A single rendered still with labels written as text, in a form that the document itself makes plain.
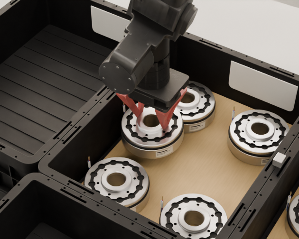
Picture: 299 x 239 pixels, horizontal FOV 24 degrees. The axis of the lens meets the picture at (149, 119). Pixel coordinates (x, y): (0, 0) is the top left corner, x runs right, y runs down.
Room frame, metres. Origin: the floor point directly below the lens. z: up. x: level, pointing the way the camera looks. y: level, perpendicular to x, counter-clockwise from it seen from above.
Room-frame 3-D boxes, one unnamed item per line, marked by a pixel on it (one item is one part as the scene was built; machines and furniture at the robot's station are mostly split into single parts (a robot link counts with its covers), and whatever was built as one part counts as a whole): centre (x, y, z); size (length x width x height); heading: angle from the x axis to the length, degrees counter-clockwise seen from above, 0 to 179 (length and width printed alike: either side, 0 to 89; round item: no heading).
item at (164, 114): (0.79, -0.01, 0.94); 0.07 x 0.07 x 0.09; 58
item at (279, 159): (0.67, -0.19, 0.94); 0.02 x 0.01 x 0.01; 148
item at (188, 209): (0.62, -0.07, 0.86); 0.05 x 0.05 x 0.01
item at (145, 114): (0.79, 0.00, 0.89); 0.05 x 0.05 x 0.01
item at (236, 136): (0.80, -0.19, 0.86); 0.10 x 0.10 x 0.01
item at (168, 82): (0.79, 0.00, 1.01); 0.10 x 0.07 x 0.07; 58
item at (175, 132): (0.79, 0.00, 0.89); 0.10 x 0.10 x 0.01
